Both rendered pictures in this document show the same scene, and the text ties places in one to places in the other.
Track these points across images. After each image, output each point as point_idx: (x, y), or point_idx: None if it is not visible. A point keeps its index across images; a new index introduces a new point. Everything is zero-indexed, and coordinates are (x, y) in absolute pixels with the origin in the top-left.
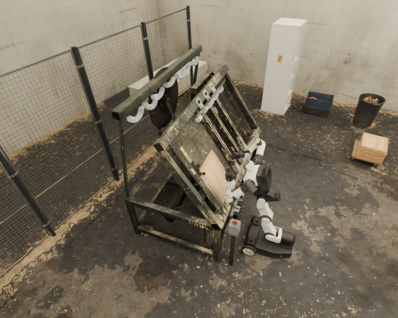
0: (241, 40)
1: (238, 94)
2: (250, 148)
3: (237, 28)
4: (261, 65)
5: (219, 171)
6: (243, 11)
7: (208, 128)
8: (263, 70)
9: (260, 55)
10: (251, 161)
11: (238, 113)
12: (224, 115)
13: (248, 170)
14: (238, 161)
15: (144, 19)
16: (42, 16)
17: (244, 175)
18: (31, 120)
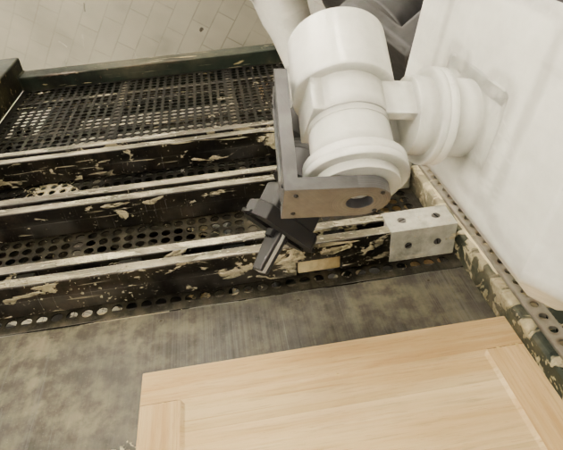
0: (159, 41)
1: (138, 63)
2: (288, 60)
3: (128, 38)
4: (238, 11)
5: (346, 418)
6: (91, 5)
7: (22, 308)
8: (253, 11)
9: (211, 4)
10: (297, 43)
11: (202, 93)
12: (103, 155)
13: (432, 150)
14: (399, 196)
15: None
16: None
17: (485, 240)
18: None
